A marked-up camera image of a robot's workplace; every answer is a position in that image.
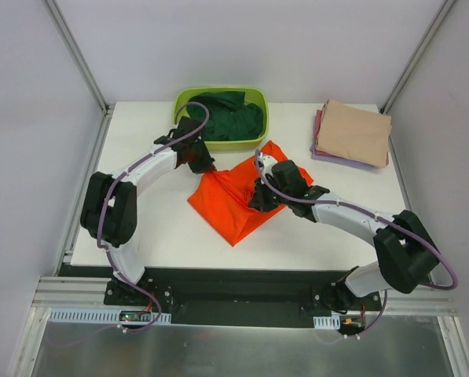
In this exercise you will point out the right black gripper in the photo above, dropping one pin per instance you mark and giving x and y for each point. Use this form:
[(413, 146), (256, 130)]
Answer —
[(265, 195)]

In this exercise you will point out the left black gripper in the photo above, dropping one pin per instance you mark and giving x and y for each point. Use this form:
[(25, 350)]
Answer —
[(202, 163)]

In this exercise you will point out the orange t shirt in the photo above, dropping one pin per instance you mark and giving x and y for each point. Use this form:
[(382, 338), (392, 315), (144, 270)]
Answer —
[(222, 200)]

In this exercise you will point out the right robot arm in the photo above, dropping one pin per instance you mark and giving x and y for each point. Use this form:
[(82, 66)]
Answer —
[(405, 252)]

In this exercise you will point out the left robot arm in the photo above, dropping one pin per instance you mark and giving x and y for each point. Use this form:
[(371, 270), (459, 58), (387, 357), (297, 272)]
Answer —
[(109, 211)]

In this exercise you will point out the dark green t shirt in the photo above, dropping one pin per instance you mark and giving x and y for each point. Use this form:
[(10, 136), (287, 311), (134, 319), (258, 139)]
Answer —
[(231, 118)]

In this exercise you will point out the green plastic bin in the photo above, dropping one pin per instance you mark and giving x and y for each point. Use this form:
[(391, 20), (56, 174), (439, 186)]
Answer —
[(252, 95)]

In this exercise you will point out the beige folded t shirt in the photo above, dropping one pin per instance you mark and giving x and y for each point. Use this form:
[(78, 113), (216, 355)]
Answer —
[(353, 134)]

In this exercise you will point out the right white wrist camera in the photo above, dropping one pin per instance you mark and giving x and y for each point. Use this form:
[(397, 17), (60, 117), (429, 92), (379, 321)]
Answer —
[(265, 162)]

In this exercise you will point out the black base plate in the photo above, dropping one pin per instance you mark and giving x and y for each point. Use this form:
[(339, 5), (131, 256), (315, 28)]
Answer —
[(242, 315)]

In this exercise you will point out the right white cable duct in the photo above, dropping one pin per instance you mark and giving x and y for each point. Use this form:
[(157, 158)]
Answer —
[(332, 322)]

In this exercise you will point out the white cable duct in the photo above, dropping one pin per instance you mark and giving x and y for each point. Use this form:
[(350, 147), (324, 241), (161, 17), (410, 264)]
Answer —
[(332, 322), (107, 316)]

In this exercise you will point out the left aluminium frame post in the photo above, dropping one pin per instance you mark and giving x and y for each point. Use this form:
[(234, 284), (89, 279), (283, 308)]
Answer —
[(67, 37)]

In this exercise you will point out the aluminium frame post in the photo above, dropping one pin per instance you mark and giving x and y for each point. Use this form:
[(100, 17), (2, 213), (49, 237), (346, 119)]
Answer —
[(438, 20), (67, 37)]

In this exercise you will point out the right aluminium frame post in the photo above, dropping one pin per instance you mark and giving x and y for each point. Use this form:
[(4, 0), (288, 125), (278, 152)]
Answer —
[(438, 20)]

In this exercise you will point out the front aluminium rail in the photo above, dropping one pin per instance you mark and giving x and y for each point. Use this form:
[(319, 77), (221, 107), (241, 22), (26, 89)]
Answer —
[(434, 304)]

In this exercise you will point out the left white cable duct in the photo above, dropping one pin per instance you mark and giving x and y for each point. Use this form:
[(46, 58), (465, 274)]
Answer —
[(107, 316)]

